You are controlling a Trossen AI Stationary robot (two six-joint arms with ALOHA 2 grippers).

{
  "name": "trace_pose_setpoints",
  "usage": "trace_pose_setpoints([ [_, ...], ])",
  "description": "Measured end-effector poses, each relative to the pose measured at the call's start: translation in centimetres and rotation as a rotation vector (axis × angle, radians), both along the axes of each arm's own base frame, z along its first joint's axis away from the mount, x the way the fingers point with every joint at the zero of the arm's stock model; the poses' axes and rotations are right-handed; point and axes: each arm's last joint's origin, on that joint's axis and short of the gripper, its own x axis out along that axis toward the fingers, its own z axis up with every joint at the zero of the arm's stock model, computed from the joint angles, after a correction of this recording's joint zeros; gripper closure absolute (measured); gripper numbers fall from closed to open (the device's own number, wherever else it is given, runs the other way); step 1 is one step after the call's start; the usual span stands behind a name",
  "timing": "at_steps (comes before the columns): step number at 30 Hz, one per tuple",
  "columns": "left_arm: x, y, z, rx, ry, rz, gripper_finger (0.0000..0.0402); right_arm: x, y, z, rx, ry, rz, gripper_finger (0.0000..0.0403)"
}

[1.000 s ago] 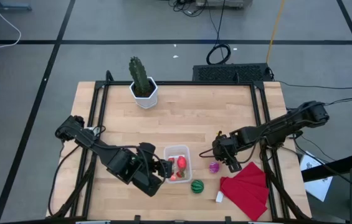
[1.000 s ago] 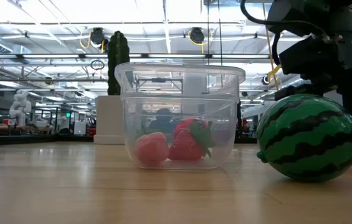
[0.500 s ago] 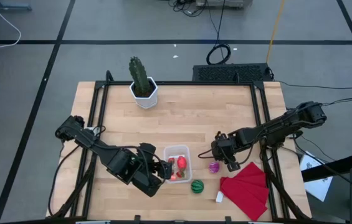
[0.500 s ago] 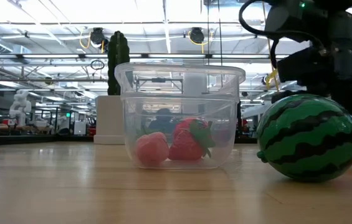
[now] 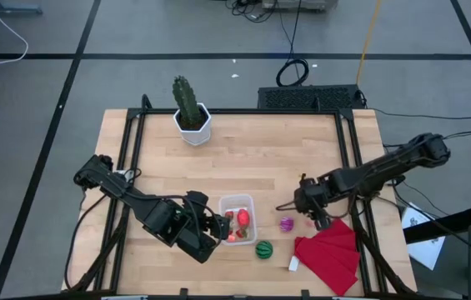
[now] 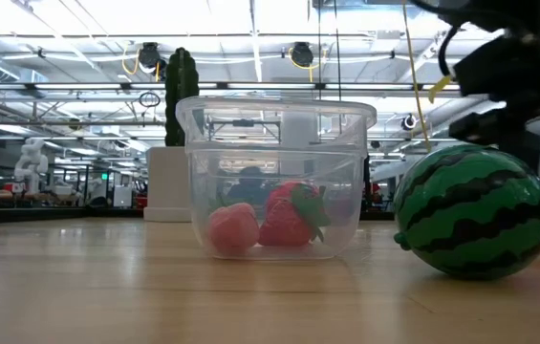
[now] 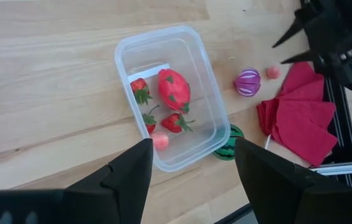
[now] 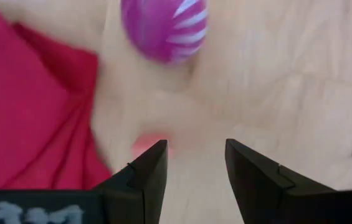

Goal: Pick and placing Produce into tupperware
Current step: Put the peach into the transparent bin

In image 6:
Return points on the small pink-red fruit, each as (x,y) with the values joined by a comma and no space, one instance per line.
(232,228)

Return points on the person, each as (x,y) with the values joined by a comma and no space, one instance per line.
(250,184)

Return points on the green striped toy watermelon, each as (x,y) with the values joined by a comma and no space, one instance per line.
(475,191)

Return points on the white robot figure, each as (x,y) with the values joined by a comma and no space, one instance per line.
(30,162)

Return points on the clear plastic tupperware container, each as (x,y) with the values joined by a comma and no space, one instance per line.
(355,143)

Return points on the large strawberry with cloth leaves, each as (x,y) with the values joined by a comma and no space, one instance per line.
(284,227)

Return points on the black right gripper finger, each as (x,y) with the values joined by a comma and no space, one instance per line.
(484,128)

